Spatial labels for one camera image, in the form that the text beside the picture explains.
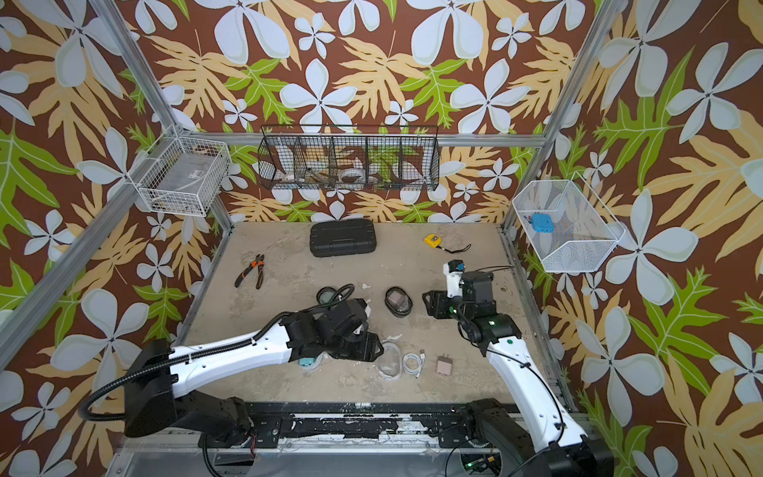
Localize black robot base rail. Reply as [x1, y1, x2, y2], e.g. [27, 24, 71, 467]
[209, 399, 519, 450]

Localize black hard case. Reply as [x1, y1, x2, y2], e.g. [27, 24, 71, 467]
[309, 219, 378, 258]

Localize pink charger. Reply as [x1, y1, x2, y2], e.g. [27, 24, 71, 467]
[389, 291, 407, 307]
[435, 356, 453, 377]

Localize white coiled cable right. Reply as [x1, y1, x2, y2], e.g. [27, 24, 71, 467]
[401, 350, 427, 379]

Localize blue object in basket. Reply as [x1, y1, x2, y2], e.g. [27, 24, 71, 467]
[529, 214, 554, 234]

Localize white mesh basket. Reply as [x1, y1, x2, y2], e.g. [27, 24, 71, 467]
[513, 174, 626, 274]

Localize orange black pliers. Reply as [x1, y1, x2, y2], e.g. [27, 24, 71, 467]
[234, 254, 264, 289]

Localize yellow tape measure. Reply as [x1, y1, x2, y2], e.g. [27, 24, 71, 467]
[423, 234, 472, 254]

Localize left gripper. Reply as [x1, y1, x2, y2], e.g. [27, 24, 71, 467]
[326, 330, 389, 360]

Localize black wire basket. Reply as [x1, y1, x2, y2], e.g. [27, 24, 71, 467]
[256, 124, 441, 191]

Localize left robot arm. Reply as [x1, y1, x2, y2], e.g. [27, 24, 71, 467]
[77, 299, 383, 444]

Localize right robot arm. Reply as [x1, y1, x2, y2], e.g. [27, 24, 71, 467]
[422, 260, 615, 476]

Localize white wire basket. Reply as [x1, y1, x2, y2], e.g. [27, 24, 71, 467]
[128, 126, 232, 217]

